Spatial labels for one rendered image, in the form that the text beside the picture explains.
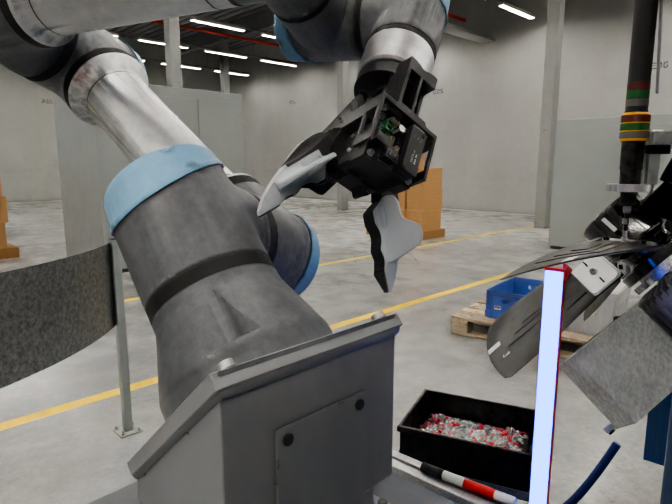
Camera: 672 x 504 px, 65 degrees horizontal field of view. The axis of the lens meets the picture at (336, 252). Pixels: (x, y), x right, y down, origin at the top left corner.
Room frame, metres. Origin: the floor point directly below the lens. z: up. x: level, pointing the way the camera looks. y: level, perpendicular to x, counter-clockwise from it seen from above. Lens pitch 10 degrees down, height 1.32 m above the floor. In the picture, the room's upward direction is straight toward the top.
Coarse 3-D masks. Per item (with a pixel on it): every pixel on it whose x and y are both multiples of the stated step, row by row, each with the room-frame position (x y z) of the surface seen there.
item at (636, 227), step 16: (608, 208) 0.94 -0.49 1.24; (592, 224) 0.96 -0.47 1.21; (640, 224) 0.91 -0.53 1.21; (656, 224) 0.91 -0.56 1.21; (656, 240) 0.91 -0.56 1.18; (608, 256) 0.96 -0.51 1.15; (624, 256) 0.93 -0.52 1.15; (640, 256) 0.91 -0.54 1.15; (656, 256) 0.88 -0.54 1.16; (640, 272) 0.89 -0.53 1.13
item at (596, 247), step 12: (588, 240) 0.89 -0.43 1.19; (600, 240) 0.88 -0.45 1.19; (612, 240) 0.87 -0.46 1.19; (636, 240) 0.84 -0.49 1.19; (552, 252) 0.84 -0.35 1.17; (564, 252) 0.79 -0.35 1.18; (576, 252) 0.76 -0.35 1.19; (588, 252) 0.73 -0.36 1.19; (600, 252) 0.71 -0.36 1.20; (612, 252) 0.67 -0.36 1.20; (624, 252) 0.66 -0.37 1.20; (528, 264) 0.80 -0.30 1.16; (540, 264) 0.75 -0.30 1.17; (552, 264) 0.71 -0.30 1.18; (504, 276) 0.78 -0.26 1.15
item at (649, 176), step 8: (656, 136) 0.87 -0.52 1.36; (664, 136) 0.87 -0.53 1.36; (648, 144) 0.89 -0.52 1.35; (656, 144) 0.87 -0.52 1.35; (664, 144) 0.87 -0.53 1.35; (648, 152) 0.87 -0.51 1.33; (656, 152) 0.86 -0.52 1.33; (664, 152) 0.86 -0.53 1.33; (648, 160) 0.87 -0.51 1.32; (656, 160) 0.87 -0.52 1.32; (648, 168) 0.87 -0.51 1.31; (656, 168) 0.87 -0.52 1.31; (648, 176) 0.87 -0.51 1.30; (656, 176) 0.87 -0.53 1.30; (608, 184) 0.89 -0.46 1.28; (616, 184) 0.87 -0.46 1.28; (624, 184) 0.86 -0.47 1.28; (632, 184) 0.86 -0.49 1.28; (640, 184) 0.86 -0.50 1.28; (648, 184) 0.86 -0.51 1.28
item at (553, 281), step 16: (560, 272) 0.61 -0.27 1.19; (544, 288) 0.63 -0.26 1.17; (560, 288) 0.61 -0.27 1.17; (544, 304) 0.62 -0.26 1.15; (560, 304) 0.61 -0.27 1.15; (544, 320) 0.62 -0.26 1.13; (544, 336) 0.62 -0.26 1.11; (544, 352) 0.62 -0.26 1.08; (544, 368) 0.62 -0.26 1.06; (544, 384) 0.62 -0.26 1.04; (544, 400) 0.62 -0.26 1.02; (544, 416) 0.62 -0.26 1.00; (544, 432) 0.62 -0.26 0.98; (544, 448) 0.62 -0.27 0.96; (544, 464) 0.62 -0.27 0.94; (544, 480) 0.61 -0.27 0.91; (544, 496) 0.61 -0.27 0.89
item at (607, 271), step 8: (592, 264) 0.99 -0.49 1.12; (600, 264) 0.97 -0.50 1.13; (608, 264) 0.96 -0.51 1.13; (576, 272) 1.00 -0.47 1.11; (584, 272) 0.99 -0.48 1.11; (600, 272) 0.96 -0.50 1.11; (608, 272) 0.95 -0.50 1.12; (616, 272) 0.94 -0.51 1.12; (584, 280) 0.98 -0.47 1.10; (592, 280) 0.96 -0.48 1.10; (600, 280) 0.95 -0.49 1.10; (608, 280) 0.94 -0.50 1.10; (592, 288) 0.95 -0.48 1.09; (600, 288) 0.94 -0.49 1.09
